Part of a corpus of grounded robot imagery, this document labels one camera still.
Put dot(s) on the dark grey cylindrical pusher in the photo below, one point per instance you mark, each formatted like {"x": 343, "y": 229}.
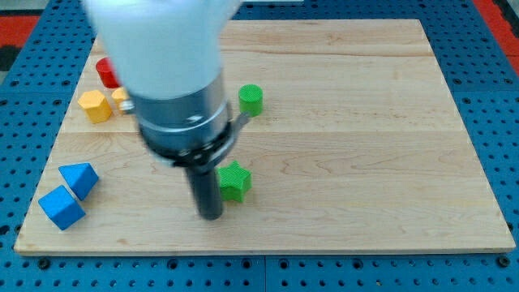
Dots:
{"x": 205, "y": 189}

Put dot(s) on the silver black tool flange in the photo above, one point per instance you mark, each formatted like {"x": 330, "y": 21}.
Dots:
{"x": 186, "y": 119}

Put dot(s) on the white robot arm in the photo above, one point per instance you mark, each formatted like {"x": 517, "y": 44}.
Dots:
{"x": 167, "y": 56}

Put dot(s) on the blue triangle block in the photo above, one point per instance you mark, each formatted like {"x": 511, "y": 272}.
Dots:
{"x": 81, "y": 178}

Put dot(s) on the blue square block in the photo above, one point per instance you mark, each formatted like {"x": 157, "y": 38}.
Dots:
{"x": 61, "y": 208}

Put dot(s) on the green star block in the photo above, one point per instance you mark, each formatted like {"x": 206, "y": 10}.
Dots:
{"x": 234, "y": 182}

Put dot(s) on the green cylinder block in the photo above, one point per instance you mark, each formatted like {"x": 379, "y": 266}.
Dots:
{"x": 250, "y": 97}

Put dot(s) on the small yellow block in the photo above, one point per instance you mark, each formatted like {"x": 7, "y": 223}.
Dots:
{"x": 119, "y": 95}

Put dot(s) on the yellow hexagon block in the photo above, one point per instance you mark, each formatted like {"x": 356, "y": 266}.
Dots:
{"x": 95, "y": 106}

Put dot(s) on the red cylinder block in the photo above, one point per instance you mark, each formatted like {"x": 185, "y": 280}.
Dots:
{"x": 107, "y": 73}

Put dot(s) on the light wooden board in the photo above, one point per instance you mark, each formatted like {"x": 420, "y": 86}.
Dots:
{"x": 360, "y": 150}

